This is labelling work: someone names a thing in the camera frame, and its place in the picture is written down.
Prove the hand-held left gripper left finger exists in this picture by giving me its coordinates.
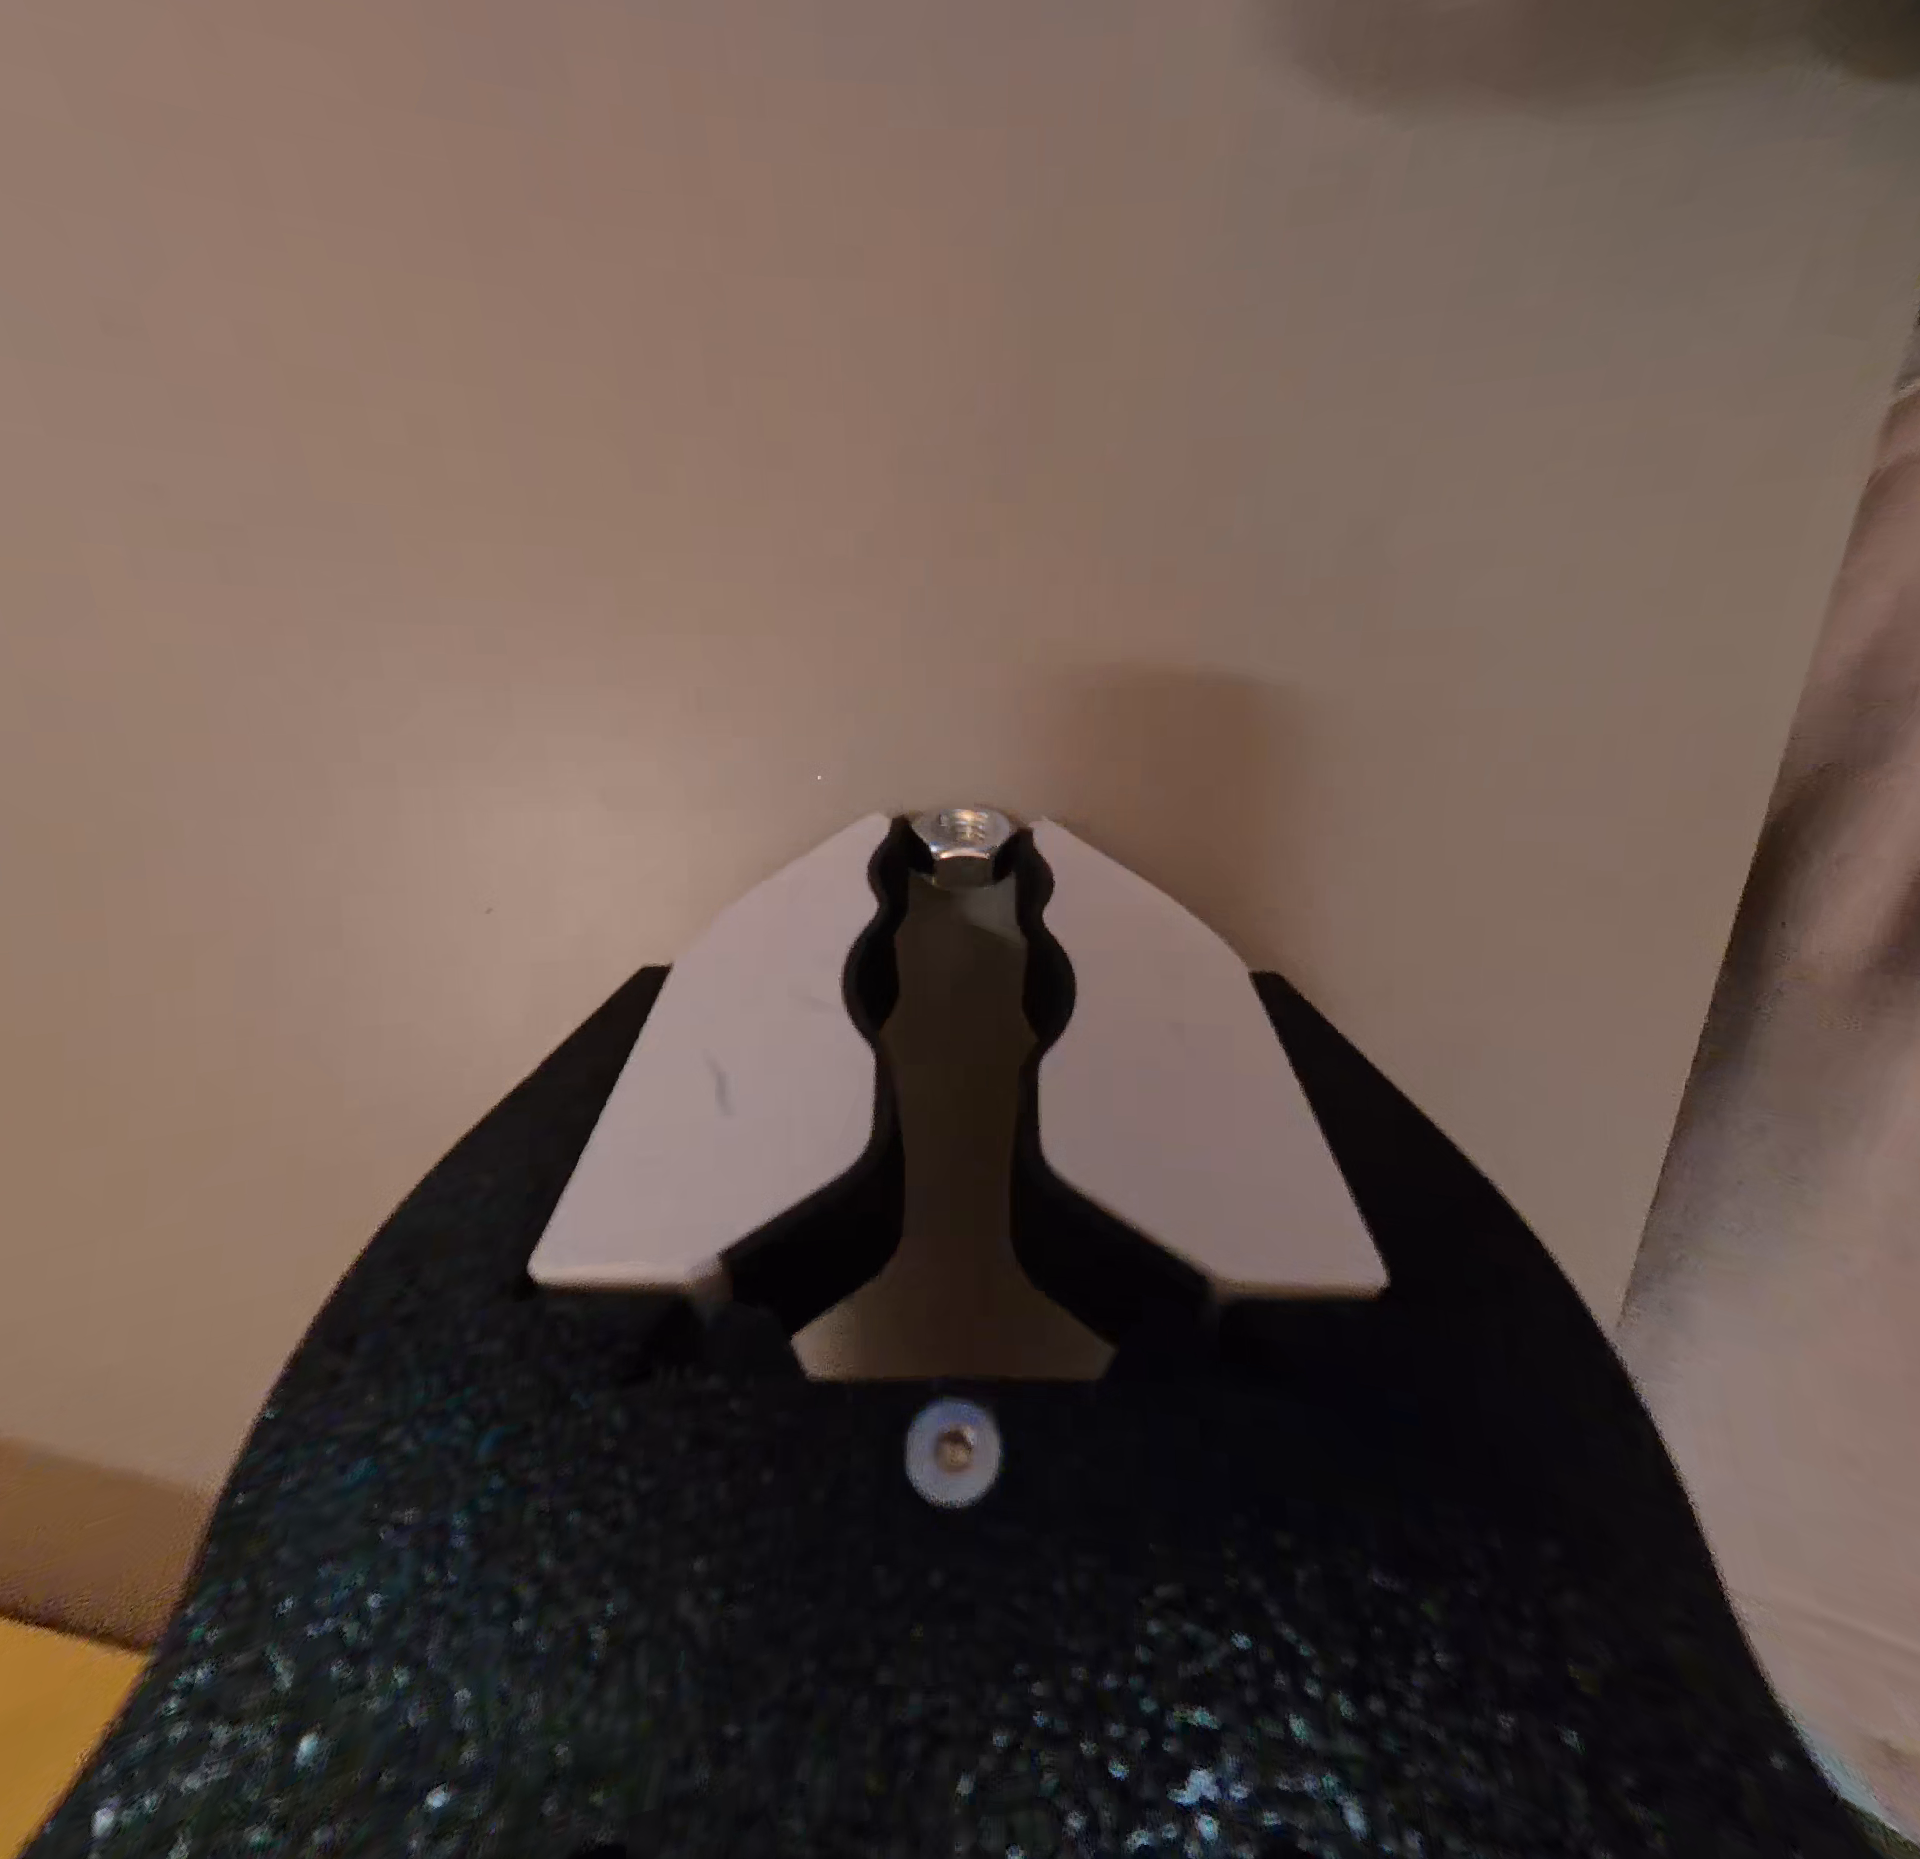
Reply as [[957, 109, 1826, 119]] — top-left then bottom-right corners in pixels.
[[528, 810, 920, 1349]]

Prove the small metal hex nut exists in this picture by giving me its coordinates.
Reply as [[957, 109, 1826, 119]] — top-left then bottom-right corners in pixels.
[[907, 804, 1031, 893]]

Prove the pale cloth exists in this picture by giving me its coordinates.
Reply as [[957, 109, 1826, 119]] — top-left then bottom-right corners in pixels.
[[1615, 343, 1920, 1824]]

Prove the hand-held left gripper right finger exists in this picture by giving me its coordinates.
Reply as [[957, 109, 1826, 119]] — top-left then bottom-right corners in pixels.
[[1008, 813, 1386, 1342]]

